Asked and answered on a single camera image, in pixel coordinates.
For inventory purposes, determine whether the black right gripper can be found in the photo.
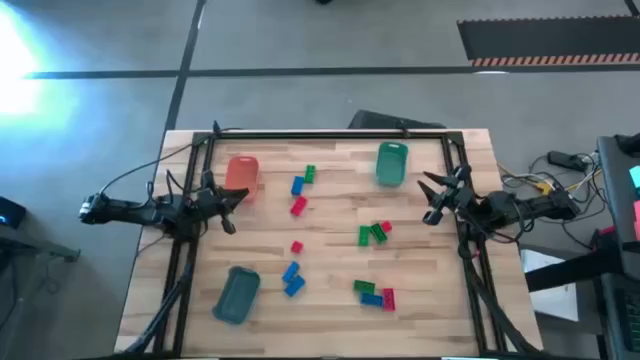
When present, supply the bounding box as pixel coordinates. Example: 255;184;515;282
417;163;477;226

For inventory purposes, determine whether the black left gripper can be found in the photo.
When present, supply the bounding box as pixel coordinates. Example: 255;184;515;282
194;171;250;236

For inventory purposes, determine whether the orange plastic bin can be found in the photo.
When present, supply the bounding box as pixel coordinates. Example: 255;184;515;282
223;155;260;202

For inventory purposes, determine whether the green plastic bin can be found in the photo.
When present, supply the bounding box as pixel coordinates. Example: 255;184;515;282
375;141;409;188

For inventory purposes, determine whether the black flat case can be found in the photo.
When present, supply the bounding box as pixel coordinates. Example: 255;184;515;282
347;109;447;131

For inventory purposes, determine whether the dark teal plastic bin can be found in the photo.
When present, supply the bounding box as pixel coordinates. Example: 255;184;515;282
211;265;262;325

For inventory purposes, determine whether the black power adapter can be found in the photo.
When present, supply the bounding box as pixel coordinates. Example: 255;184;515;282
547;150;589;171

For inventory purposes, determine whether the black desk leg beam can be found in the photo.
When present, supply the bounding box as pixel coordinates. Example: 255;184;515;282
524;247;626;293

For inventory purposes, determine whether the white paper sheet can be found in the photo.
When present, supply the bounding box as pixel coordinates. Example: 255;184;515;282
519;248;580;322

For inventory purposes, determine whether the dark grey desk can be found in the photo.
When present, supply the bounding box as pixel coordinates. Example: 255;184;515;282
597;133;640;281

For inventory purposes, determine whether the black hazard-striped floor mat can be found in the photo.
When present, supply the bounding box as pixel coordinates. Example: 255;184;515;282
457;16;640;68

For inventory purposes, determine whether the grey metal stand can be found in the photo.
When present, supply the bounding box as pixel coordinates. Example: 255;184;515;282
0;224;81;264

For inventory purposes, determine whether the black device with blue light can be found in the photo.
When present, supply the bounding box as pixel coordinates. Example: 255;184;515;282
0;196;27;230

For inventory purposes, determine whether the black keyboard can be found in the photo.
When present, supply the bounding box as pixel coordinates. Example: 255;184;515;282
599;273;640;360

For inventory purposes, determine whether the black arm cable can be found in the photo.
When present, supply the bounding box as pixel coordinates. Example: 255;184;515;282
98;143;196;197

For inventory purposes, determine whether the yellow cable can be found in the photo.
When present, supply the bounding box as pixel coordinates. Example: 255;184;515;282
497;162;604;196

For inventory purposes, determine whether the black metal table frame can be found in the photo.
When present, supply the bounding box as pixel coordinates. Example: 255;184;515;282
122;130;539;359

